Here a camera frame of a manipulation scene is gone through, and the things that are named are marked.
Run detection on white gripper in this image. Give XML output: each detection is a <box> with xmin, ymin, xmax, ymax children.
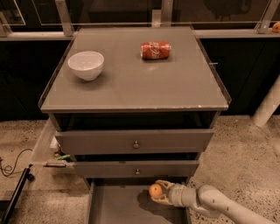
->
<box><xmin>151</xmin><ymin>179</ymin><xmax>185</xmax><ymax>207</ymax></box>

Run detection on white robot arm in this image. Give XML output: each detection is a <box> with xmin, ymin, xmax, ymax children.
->
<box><xmin>149</xmin><ymin>180</ymin><xmax>276</xmax><ymax>224</ymax></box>

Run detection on grey middle drawer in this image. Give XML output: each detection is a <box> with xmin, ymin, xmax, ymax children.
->
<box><xmin>73</xmin><ymin>160</ymin><xmax>199</xmax><ymax>179</ymax></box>

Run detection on grey drawer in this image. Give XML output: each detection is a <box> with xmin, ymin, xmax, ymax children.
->
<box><xmin>73</xmin><ymin>160</ymin><xmax>199</xmax><ymax>179</ymax></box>
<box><xmin>55</xmin><ymin>129</ymin><xmax>214</xmax><ymax>155</ymax></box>
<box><xmin>85</xmin><ymin>178</ymin><xmax>192</xmax><ymax>224</ymax></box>

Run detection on grey bottom drawer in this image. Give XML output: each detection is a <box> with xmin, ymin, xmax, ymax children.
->
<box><xmin>85</xmin><ymin>178</ymin><xmax>192</xmax><ymax>224</ymax></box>

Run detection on grey drawer cabinet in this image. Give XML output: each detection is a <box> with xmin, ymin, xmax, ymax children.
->
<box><xmin>38</xmin><ymin>25</ymin><xmax>232</xmax><ymax>224</ymax></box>

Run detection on grey top drawer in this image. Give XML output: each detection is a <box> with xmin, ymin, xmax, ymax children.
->
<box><xmin>55</xmin><ymin>129</ymin><xmax>214</xmax><ymax>155</ymax></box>

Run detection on black metal stand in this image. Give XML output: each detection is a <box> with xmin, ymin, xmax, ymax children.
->
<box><xmin>0</xmin><ymin>165</ymin><xmax>34</xmax><ymax>224</ymax></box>

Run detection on crushed red soda can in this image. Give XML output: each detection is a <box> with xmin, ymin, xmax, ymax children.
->
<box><xmin>140</xmin><ymin>41</ymin><xmax>172</xmax><ymax>60</ymax></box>

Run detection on white ceramic bowl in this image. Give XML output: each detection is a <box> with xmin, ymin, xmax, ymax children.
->
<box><xmin>67</xmin><ymin>51</ymin><xmax>105</xmax><ymax>81</ymax></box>

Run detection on metal window railing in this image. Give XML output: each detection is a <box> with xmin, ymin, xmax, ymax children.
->
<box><xmin>0</xmin><ymin>0</ymin><xmax>280</xmax><ymax>41</ymax></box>

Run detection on background orange fruit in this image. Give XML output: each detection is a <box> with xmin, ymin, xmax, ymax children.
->
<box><xmin>272</xmin><ymin>22</ymin><xmax>280</xmax><ymax>33</ymax></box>

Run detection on white round post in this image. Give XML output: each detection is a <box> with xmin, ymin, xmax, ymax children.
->
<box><xmin>252</xmin><ymin>75</ymin><xmax>280</xmax><ymax>127</ymax></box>

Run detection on black cable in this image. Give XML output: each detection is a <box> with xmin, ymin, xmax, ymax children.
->
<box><xmin>0</xmin><ymin>148</ymin><xmax>33</xmax><ymax>178</ymax></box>

